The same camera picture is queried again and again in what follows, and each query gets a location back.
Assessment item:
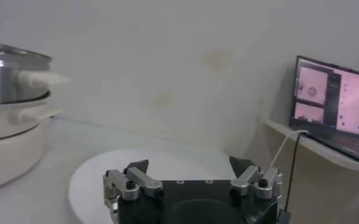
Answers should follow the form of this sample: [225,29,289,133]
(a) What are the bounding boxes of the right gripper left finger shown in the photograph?
[102,159,164,214]

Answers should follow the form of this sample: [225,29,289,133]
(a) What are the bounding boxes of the round white plate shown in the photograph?
[68,148,238,224]

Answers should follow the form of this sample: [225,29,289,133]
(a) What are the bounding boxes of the cream electric cooker pot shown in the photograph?
[0,91,63,192]

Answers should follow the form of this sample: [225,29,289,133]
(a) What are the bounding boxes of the perforated steel steamer basket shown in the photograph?
[0,40,72,106]

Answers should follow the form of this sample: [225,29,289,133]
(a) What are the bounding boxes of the white laptop cable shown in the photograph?
[269,130,310,176]

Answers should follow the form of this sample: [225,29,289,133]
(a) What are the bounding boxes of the open laptop with white cable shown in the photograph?
[290,55,359,165]

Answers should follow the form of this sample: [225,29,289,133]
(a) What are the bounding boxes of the black power cable with adapter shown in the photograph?
[277,132,305,224]

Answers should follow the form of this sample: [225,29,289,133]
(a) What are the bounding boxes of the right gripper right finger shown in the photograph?
[229,156,283,200]

